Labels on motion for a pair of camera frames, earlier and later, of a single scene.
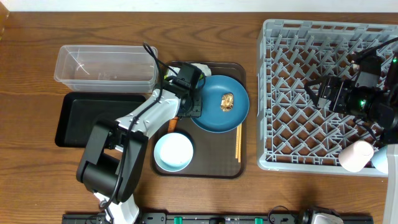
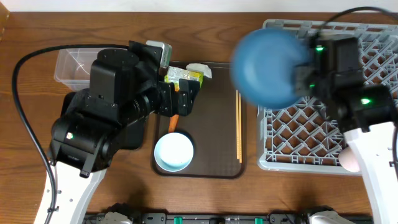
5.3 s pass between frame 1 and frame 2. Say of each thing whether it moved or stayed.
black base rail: stayed
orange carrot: stayed
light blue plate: stayed
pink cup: stayed
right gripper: moved
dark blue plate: moved
